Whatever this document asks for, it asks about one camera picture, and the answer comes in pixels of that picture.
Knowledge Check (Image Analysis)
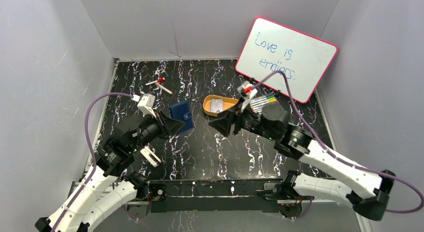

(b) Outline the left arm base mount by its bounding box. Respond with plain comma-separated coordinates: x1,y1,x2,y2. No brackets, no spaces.
114,181,167,221

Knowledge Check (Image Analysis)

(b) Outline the purple cable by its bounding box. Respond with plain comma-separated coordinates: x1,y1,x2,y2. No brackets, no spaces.
253,70,424,220
49,92,142,232

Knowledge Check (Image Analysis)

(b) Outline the blue leather card holder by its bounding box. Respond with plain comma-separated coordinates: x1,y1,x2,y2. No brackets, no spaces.
168,101,194,135

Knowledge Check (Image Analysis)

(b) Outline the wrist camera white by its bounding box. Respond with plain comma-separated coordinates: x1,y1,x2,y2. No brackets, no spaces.
237,81,258,112
131,93,157,118

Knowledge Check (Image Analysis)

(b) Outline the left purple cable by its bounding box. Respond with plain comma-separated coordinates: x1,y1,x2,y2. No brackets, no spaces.
49,92,142,232

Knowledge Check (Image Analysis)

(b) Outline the pack of coloured markers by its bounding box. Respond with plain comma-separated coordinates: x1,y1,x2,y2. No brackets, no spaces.
250,93,277,113

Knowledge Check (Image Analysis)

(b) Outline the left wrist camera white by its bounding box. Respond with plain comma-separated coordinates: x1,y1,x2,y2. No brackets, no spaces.
131,93,157,118

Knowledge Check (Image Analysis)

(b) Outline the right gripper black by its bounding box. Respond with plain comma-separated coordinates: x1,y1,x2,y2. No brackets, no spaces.
207,97,277,141

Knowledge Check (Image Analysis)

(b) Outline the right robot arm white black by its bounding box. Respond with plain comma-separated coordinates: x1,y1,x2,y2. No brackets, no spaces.
209,103,395,221

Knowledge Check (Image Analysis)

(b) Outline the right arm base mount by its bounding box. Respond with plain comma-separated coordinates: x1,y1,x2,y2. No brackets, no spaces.
257,182,315,221

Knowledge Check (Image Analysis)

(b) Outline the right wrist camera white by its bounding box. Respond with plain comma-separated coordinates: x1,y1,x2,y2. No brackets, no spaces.
237,81,258,112

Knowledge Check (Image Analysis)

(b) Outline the red capped marker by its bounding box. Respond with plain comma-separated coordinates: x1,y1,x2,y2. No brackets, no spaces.
145,77,165,86

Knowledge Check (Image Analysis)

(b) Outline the silver credit card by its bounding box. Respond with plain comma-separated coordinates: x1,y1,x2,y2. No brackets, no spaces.
210,99,224,113

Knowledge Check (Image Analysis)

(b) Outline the aluminium frame rail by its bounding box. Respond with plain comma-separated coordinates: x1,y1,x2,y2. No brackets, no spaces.
59,181,372,232

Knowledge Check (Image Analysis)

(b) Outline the pink framed whiteboard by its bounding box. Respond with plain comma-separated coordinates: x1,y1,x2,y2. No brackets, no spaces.
235,17,338,103

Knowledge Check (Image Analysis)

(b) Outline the white marker red tip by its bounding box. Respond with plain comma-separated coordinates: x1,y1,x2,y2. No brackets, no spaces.
155,82,174,95

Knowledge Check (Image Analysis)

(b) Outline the orange oval tray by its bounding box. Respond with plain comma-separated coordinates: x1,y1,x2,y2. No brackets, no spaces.
202,94,238,117

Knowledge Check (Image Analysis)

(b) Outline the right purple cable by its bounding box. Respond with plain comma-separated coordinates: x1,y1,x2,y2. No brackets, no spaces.
253,70,424,220

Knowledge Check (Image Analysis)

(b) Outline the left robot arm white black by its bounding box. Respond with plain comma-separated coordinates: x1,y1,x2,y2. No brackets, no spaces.
34,111,185,232

